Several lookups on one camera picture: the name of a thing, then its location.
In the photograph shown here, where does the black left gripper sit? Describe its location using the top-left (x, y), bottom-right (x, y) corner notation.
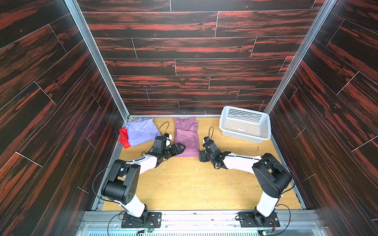
top-left (160, 142), bottom-right (185, 159)

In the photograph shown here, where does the magenta t-shirt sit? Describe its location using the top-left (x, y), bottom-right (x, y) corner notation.
top-left (174, 117), bottom-right (200, 157)

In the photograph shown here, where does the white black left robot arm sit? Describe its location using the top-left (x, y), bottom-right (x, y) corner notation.
top-left (101, 135), bottom-right (186, 225)

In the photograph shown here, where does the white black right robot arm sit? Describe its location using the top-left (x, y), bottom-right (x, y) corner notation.
top-left (199, 137), bottom-right (292, 227)

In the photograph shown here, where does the folded lavender t-shirt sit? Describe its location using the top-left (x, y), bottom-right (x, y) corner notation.
top-left (125, 118), bottom-right (160, 147)

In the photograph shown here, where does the folded red t-shirt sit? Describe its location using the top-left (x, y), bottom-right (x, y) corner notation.
top-left (118, 128), bottom-right (130, 148)

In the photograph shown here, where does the white perforated plastic basket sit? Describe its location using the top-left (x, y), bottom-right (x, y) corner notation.
top-left (219, 106), bottom-right (271, 143)

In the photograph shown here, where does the aluminium back floor rail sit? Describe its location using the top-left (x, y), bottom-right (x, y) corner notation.
top-left (130, 115), bottom-right (221, 119)

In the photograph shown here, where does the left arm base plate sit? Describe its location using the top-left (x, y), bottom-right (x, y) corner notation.
top-left (121, 211), bottom-right (162, 229)

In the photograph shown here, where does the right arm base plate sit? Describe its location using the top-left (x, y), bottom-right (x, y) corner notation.
top-left (235, 211), bottom-right (280, 228)

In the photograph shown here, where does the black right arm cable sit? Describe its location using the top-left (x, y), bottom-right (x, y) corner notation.
top-left (208, 126), bottom-right (296, 236)

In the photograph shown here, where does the aluminium left floor rail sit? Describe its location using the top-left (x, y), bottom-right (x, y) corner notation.
top-left (91, 138), bottom-right (125, 210)

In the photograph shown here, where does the aluminium front rail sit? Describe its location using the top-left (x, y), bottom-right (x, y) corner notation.
top-left (77, 209), bottom-right (330, 236)

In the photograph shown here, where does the aluminium right corner post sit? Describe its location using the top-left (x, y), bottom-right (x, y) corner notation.
top-left (264, 0), bottom-right (337, 114)

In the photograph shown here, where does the aluminium corner post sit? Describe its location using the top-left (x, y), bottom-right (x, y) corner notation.
top-left (264, 0), bottom-right (337, 114)
top-left (64, 0), bottom-right (131, 122)

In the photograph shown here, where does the aluminium left corner post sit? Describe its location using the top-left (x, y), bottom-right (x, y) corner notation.
top-left (64, 0), bottom-right (131, 122)

